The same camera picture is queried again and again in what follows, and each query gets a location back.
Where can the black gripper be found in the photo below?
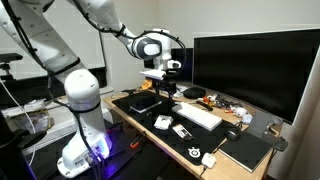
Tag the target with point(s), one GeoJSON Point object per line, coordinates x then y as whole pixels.
{"type": "Point", "coordinates": [166, 85]}

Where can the white AirTag box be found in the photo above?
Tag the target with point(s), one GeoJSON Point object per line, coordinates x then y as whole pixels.
{"type": "Point", "coordinates": [163, 122]}

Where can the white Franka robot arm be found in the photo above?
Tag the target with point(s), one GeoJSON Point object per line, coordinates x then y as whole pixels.
{"type": "Point", "coordinates": [81, 96]}

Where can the grey flat box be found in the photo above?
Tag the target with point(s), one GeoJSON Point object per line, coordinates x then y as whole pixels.
{"type": "Point", "coordinates": [196, 116]}

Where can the yellow cloth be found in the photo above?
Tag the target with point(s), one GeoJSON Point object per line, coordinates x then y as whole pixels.
{"type": "Point", "coordinates": [146, 85]}

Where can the black oval case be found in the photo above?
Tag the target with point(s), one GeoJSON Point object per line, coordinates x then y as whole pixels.
{"type": "Point", "coordinates": [194, 92]}

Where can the small orange toy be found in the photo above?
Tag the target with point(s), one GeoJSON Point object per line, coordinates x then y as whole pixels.
{"type": "Point", "coordinates": [206, 99]}

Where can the orange black white package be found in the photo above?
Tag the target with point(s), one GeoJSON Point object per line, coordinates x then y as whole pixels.
{"type": "Point", "coordinates": [182, 132]}

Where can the black desk mat white logo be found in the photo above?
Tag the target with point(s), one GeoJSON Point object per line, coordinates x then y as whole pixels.
{"type": "Point", "coordinates": [206, 140]}

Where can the white plush toy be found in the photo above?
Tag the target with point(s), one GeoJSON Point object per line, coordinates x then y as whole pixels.
{"type": "Point", "coordinates": [240, 111]}

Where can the black computer mouse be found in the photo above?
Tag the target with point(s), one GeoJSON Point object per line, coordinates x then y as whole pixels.
{"type": "Point", "coordinates": [232, 134]}

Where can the black optical breadboard table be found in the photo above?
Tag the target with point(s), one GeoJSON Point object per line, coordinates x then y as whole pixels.
{"type": "Point", "coordinates": [133, 166]}

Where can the small pastel toy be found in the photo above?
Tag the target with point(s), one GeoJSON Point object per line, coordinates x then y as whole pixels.
{"type": "Point", "coordinates": [247, 118]}

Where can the large black monitor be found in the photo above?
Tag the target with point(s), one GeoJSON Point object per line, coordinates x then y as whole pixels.
{"type": "Point", "coordinates": [253, 70]}

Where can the large black flat pad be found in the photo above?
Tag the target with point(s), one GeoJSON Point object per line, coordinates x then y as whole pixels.
{"type": "Point", "coordinates": [246, 150]}

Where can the grey stand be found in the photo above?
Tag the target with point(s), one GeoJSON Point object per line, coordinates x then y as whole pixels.
{"type": "Point", "coordinates": [260, 123]}

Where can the small black device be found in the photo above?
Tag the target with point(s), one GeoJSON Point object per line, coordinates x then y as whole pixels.
{"type": "Point", "coordinates": [280, 144]}

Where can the paper pile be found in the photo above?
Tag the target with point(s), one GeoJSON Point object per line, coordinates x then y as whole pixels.
{"type": "Point", "coordinates": [30, 113]}

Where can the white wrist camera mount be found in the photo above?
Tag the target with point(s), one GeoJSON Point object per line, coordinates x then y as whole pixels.
{"type": "Point", "coordinates": [153, 74]}

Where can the black monitor silver frame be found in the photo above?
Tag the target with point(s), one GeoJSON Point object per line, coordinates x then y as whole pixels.
{"type": "Point", "coordinates": [185, 66]}

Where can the black clamp bracket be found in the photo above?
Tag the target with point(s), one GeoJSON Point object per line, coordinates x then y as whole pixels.
{"type": "Point", "coordinates": [10, 58]}

